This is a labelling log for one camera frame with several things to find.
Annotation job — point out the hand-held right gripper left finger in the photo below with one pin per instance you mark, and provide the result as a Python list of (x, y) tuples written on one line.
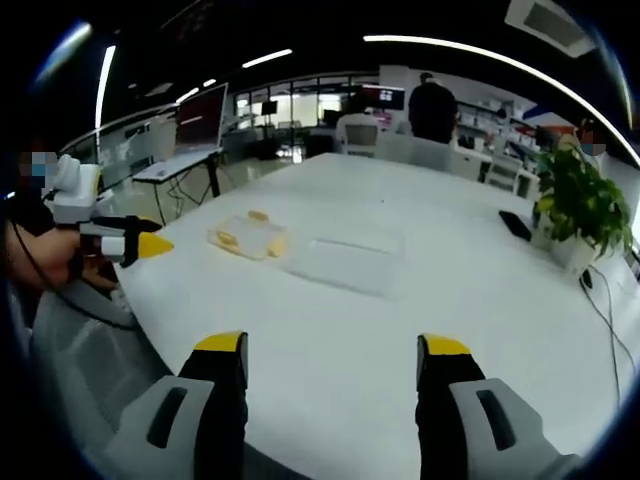
[(210, 400)]

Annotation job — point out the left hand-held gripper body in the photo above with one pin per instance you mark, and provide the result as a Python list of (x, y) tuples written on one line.
[(75, 195)]

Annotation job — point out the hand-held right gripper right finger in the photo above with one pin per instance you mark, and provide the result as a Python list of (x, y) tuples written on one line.
[(450, 400)]

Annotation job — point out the person's left hand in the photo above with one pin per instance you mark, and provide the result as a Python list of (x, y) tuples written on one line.
[(45, 260)]

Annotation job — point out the person's dark sleeve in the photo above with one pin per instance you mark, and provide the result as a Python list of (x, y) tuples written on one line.
[(25, 215)]

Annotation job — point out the white side table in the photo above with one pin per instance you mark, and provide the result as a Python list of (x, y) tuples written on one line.
[(170, 167)]

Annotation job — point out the clear lid with yellow clips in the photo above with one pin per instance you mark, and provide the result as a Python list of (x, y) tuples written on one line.
[(247, 235)]

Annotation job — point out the grey office chair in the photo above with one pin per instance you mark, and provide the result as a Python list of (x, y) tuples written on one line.
[(95, 360)]

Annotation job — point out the large standing screen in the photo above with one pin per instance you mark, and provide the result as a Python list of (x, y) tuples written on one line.
[(201, 117)]

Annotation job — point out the clear plastic box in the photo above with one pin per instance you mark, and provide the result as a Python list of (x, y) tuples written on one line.
[(350, 262)]

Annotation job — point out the black phone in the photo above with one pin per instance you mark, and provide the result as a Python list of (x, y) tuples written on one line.
[(515, 226)]

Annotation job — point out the white plant pot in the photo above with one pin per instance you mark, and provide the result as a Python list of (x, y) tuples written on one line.
[(565, 250)]

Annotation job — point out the short ceiling light strip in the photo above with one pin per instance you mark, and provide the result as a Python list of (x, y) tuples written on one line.
[(267, 58)]

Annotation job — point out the green potted plant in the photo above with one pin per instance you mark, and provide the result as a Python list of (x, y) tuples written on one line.
[(580, 200)]

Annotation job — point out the white mesh office chair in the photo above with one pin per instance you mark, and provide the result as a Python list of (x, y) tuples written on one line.
[(359, 136)]

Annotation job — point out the long curved ceiling light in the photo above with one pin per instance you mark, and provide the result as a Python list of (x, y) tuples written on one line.
[(500, 57)]

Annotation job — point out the ceiling air vent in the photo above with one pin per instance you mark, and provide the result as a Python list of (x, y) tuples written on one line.
[(550, 22)]

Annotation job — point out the distant wall monitor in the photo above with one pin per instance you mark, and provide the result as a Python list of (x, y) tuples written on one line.
[(384, 96)]

